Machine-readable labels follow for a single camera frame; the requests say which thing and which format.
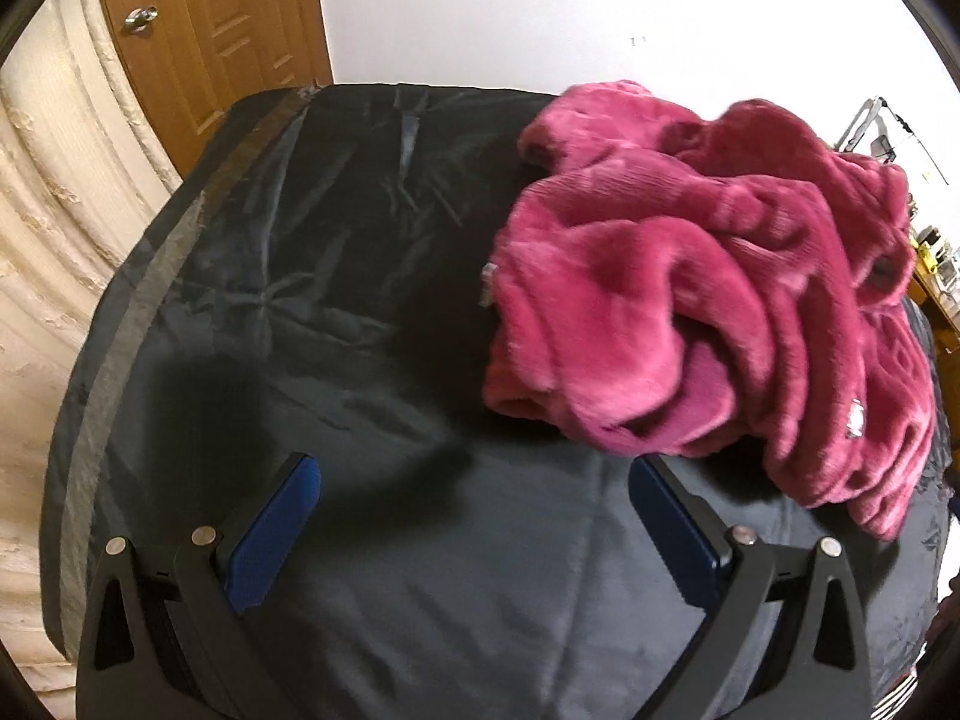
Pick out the wooden door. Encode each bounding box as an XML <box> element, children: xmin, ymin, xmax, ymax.
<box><xmin>94</xmin><ymin>0</ymin><xmax>333</xmax><ymax>181</ymax></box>

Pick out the metal frame stand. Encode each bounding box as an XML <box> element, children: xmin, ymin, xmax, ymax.
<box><xmin>840</xmin><ymin>96</ymin><xmax>914</xmax><ymax>166</ymax></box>

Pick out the wooden desk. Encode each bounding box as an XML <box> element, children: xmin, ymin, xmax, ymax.
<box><xmin>909</xmin><ymin>225</ymin><xmax>960</xmax><ymax>357</ymax></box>

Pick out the striped cloth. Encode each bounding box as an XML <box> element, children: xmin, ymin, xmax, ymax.
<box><xmin>870</xmin><ymin>671</ymin><xmax>932</xmax><ymax>720</ymax></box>

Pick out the pink fleece robe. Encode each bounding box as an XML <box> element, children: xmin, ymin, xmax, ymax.
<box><xmin>480</xmin><ymin>79</ymin><xmax>938</xmax><ymax>541</ymax></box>

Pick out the dark grey bed cover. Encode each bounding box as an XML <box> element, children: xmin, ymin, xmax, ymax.
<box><xmin>41</xmin><ymin>81</ymin><xmax>953</xmax><ymax>720</ymax></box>

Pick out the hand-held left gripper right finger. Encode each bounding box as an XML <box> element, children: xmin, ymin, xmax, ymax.
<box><xmin>628</xmin><ymin>456</ymin><xmax>875</xmax><ymax>720</ymax></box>

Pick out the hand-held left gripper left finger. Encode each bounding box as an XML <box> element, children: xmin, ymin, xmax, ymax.
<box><xmin>75</xmin><ymin>452</ymin><xmax>323</xmax><ymax>720</ymax></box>

